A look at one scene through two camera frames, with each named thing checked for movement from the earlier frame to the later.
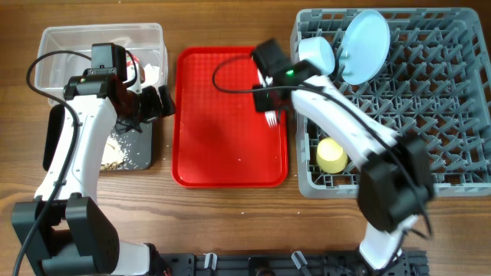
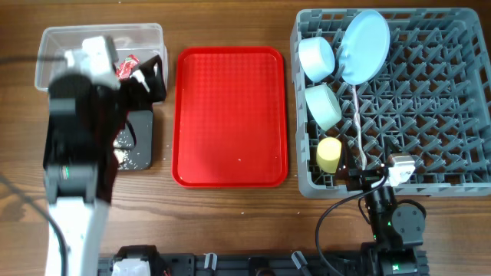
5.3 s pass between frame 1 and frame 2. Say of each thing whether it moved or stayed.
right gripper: moved
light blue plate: stayed
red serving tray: stayed
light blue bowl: stayed
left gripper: moved
